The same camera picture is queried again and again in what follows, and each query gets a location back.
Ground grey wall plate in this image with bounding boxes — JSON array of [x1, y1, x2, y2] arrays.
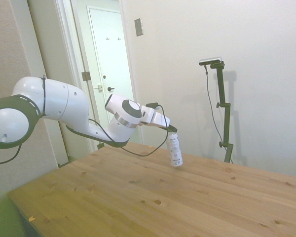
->
[[134, 17, 145, 37]]

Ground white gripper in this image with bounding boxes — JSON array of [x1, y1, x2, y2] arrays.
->
[[149, 112, 178, 134]]

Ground white labelled water bottle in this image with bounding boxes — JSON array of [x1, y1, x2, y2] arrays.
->
[[166, 132, 184, 168]]

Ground black cable strap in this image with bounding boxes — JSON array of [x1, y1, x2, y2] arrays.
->
[[40, 75, 49, 117]]

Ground black camera stand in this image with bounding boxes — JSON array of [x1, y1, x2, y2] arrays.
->
[[210, 62, 235, 164]]

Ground white door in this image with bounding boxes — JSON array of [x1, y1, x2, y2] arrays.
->
[[88, 6, 140, 148]]

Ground green blurred object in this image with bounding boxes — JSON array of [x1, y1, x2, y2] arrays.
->
[[0, 189, 26, 237]]

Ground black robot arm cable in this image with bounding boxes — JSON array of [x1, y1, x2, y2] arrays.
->
[[0, 104, 170, 166]]

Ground silver exterior camera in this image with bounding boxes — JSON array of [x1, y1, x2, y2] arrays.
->
[[198, 56, 223, 67]]

